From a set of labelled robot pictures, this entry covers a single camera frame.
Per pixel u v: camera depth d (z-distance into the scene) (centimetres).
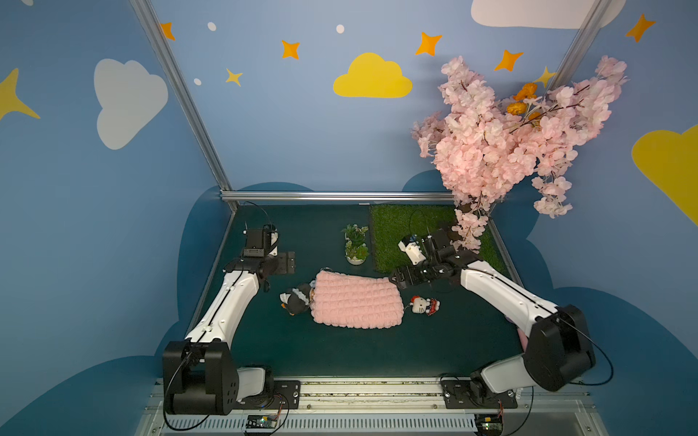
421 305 88
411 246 78
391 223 115
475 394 67
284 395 74
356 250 101
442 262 65
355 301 88
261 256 65
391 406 73
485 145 72
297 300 87
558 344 43
